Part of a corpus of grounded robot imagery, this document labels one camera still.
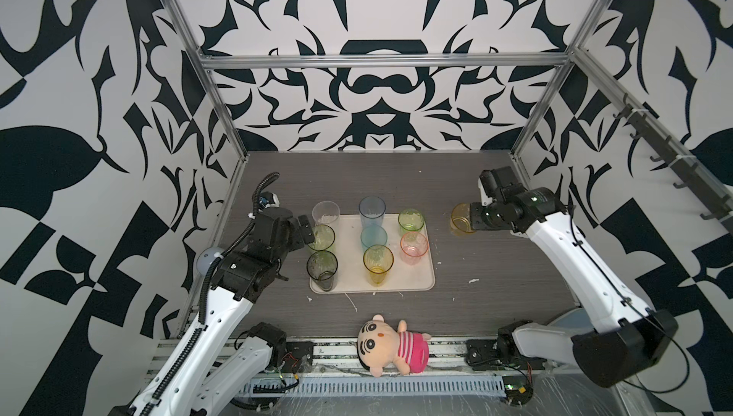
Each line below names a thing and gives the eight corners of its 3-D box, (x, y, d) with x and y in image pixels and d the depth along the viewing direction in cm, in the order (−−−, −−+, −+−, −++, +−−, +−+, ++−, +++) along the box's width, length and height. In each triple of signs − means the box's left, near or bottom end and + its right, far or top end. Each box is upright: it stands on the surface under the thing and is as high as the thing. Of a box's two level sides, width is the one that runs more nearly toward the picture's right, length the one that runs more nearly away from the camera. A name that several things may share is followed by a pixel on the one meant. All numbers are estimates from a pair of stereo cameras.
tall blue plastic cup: (359, 239, 97) (358, 216, 86) (359, 219, 102) (358, 196, 91) (384, 239, 97) (386, 216, 86) (383, 219, 102) (385, 196, 91)
